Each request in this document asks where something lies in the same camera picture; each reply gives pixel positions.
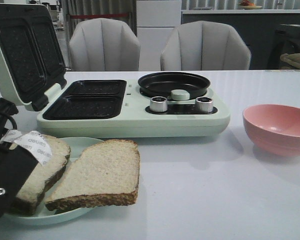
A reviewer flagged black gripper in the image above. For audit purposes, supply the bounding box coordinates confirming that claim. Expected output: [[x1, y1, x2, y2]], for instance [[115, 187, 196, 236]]
[[0, 97, 52, 218]]

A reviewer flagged bread slice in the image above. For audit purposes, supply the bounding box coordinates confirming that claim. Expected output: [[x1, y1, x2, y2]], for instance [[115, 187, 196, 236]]
[[7, 134, 71, 216], [45, 139, 141, 211]]

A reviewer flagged green breakfast maker lid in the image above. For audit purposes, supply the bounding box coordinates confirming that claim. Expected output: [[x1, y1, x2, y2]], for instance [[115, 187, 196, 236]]
[[0, 3, 67, 111]]

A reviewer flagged pink plastic bowl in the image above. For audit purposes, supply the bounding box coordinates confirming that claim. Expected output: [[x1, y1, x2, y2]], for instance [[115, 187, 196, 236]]
[[242, 104, 300, 157]]

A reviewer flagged green breakfast maker base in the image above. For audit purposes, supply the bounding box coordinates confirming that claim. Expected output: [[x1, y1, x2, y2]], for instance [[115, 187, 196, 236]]
[[37, 79, 230, 138]]

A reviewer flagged light green round plate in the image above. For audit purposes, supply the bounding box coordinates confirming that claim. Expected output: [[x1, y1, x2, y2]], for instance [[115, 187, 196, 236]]
[[3, 137, 102, 226]]

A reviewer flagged left grey upholstered chair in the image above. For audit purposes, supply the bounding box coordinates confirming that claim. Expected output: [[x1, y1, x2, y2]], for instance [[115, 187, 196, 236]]
[[69, 18, 141, 72]]

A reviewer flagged grey upholstered chair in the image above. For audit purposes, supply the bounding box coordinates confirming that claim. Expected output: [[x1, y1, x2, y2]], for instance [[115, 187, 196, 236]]
[[69, 18, 141, 72], [160, 20, 252, 71]]

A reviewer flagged left silver control knob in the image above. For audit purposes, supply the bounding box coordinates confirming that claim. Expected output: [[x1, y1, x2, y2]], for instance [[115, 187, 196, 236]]
[[149, 96, 168, 113]]

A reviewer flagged silver control knob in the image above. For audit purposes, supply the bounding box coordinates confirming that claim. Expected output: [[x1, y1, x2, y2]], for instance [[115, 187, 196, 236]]
[[149, 96, 168, 113], [194, 96, 214, 113]]

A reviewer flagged black round frying pan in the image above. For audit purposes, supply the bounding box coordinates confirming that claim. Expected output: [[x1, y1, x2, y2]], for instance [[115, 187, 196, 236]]
[[137, 71, 211, 100]]

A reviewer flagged right silver control knob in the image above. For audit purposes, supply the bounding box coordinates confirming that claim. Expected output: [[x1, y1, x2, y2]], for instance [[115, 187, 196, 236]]
[[194, 96, 214, 113]]

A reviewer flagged white refrigerator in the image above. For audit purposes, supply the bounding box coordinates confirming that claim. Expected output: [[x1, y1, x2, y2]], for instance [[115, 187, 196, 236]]
[[136, 0, 182, 71]]

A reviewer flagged right grey upholstered chair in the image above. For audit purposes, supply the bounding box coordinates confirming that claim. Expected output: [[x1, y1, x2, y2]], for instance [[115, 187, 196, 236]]
[[160, 20, 252, 71]]

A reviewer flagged dark kitchen counter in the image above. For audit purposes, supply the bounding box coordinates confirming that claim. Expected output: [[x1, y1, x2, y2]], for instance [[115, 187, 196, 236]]
[[181, 9, 300, 70]]

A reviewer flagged fruit plate on counter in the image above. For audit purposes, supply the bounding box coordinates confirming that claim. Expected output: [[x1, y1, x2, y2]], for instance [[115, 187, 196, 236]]
[[238, 0, 262, 10]]

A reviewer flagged dark washing machine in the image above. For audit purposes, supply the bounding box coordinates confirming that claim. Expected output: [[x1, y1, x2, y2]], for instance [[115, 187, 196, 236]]
[[267, 24, 300, 70]]

